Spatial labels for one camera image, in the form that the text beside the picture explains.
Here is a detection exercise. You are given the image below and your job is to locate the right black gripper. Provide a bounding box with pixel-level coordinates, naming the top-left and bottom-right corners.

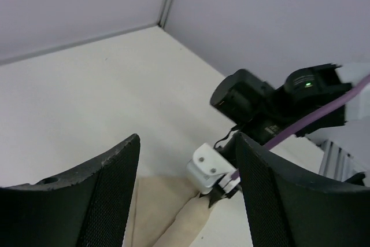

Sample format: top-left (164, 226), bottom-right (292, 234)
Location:
top-left (208, 135), bottom-right (242, 209)

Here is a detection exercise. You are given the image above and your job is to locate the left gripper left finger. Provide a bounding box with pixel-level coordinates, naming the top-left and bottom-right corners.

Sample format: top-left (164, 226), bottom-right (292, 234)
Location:
top-left (1, 134), bottom-right (140, 246)

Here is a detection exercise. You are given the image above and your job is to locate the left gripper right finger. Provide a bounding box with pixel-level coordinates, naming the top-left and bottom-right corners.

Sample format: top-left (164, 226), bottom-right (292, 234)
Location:
top-left (235, 134), bottom-right (369, 246)

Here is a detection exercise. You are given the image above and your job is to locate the beige cloth napkin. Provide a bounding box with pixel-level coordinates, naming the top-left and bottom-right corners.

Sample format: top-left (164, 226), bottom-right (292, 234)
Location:
top-left (123, 176), bottom-right (212, 247)

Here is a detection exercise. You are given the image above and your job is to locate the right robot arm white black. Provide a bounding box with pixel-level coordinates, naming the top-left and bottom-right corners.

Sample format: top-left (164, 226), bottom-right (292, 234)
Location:
top-left (210, 64), bottom-right (369, 149)

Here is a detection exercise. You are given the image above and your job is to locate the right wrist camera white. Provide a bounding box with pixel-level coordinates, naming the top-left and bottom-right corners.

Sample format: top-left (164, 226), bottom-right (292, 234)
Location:
top-left (186, 143), bottom-right (241, 195)

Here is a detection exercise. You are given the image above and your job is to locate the aluminium frame right rail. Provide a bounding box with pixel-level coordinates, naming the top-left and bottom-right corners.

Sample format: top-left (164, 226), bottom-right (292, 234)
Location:
top-left (318, 140), bottom-right (369, 182)

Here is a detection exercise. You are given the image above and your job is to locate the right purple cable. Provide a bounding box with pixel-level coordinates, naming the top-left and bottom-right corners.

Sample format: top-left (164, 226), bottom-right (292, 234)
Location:
top-left (230, 73), bottom-right (370, 183)

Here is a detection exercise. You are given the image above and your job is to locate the aluminium frame back bar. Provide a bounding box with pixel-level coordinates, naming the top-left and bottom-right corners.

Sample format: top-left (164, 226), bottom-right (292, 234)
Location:
top-left (1, 23), bottom-right (158, 66)

